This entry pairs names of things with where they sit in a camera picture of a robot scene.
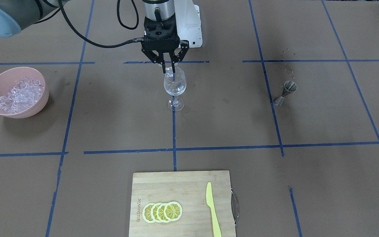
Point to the steel double jigger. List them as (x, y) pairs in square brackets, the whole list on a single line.
[(289, 87)]

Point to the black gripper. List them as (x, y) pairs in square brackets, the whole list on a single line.
[(151, 55)]

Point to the ice cubes pile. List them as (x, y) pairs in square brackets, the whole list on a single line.
[(23, 95)]

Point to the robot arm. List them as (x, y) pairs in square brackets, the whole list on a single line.
[(17, 15)]

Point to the yellow plastic knife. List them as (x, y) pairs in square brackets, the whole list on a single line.
[(211, 204)]

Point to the bamboo cutting board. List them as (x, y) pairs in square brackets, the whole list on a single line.
[(189, 189)]

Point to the clear wine glass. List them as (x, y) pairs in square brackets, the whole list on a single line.
[(175, 87)]

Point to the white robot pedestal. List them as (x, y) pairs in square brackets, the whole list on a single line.
[(188, 22)]

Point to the pink bowl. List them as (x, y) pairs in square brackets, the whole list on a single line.
[(11, 77)]

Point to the clear ice cube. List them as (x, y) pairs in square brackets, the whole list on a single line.
[(168, 72)]

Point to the lemon slice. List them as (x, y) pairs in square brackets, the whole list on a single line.
[(161, 214), (173, 211), (154, 212), (147, 213)]

